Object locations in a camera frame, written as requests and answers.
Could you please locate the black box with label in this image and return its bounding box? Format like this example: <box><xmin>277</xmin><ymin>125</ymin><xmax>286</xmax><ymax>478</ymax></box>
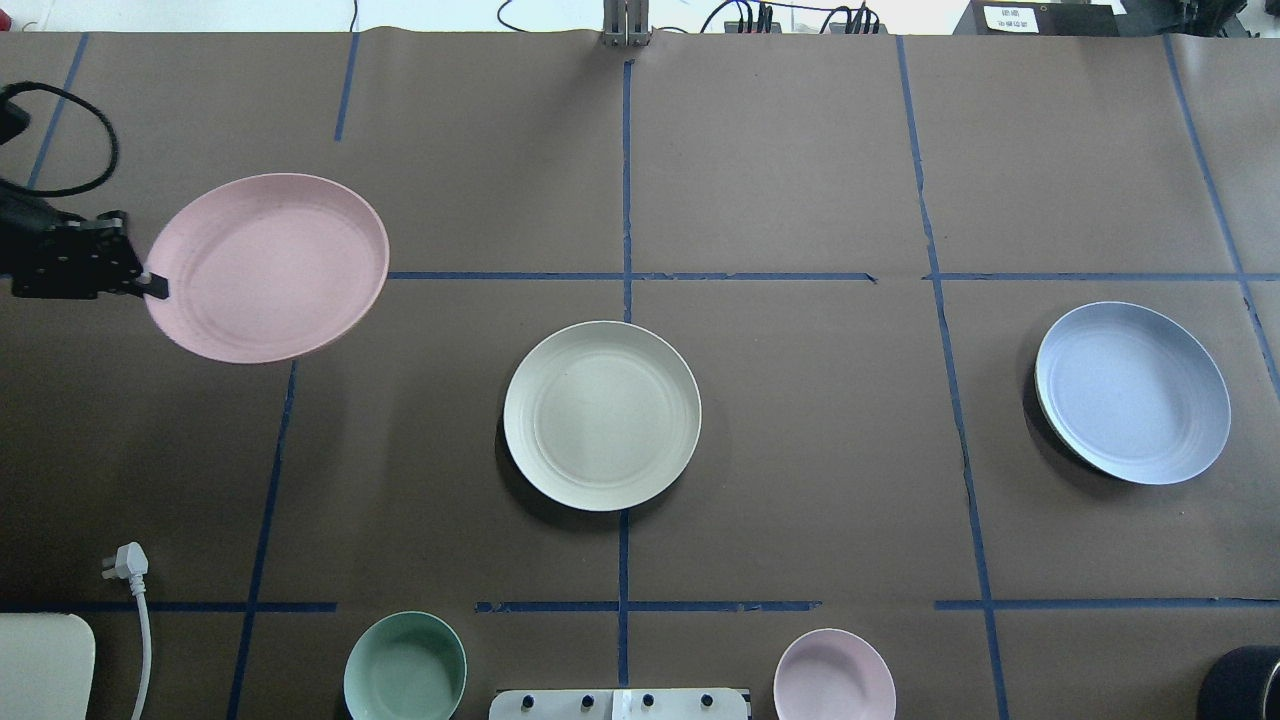
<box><xmin>952</xmin><ymin>1</ymin><xmax>1132</xmax><ymax>37</ymax></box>

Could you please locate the cream plate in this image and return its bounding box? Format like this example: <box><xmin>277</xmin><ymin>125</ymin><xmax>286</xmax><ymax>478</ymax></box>
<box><xmin>502</xmin><ymin>320</ymin><xmax>703</xmax><ymax>512</ymax></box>

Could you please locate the white power plug cable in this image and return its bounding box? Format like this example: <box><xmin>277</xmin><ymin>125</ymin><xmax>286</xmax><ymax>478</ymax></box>
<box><xmin>101</xmin><ymin>541</ymin><xmax>154</xmax><ymax>720</ymax></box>

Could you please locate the white camera pole mount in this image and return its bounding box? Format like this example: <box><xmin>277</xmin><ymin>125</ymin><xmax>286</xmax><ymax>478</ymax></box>
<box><xmin>488</xmin><ymin>687</ymin><xmax>753</xmax><ymax>719</ymax></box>

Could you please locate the cream toaster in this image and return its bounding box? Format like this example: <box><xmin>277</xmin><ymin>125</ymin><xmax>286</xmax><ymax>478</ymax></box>
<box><xmin>1</xmin><ymin>612</ymin><xmax>96</xmax><ymax>719</ymax></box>

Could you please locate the aluminium frame post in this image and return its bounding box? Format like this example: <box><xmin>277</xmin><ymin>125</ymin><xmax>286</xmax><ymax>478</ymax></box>
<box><xmin>600</xmin><ymin>0</ymin><xmax>653</xmax><ymax>47</ymax></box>

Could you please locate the dark blue saucepan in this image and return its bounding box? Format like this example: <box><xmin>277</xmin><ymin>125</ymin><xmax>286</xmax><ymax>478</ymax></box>
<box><xmin>1196</xmin><ymin>644</ymin><xmax>1279</xmax><ymax>719</ymax></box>

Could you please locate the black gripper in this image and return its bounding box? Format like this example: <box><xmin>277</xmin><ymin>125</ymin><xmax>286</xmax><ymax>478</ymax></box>
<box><xmin>1</xmin><ymin>187</ymin><xmax>170</xmax><ymax>300</ymax></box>

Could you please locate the pink plate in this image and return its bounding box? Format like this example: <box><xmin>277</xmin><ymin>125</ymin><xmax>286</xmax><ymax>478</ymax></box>
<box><xmin>145</xmin><ymin>173</ymin><xmax>390</xmax><ymax>364</ymax></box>

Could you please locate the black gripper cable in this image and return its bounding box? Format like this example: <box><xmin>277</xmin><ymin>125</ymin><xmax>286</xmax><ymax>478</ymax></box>
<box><xmin>0</xmin><ymin>82</ymin><xmax>122</xmax><ymax>199</ymax></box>

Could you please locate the green bowl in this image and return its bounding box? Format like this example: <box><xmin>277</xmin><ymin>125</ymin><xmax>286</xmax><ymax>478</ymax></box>
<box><xmin>343</xmin><ymin>611</ymin><xmax>468</xmax><ymax>719</ymax></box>

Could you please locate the blue plate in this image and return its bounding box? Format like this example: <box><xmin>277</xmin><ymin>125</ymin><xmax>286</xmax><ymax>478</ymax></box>
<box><xmin>1033</xmin><ymin>301</ymin><xmax>1233</xmax><ymax>486</ymax></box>

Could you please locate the pink bowl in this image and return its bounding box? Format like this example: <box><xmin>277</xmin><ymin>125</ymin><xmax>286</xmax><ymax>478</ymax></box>
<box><xmin>773</xmin><ymin>628</ymin><xmax>897</xmax><ymax>719</ymax></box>

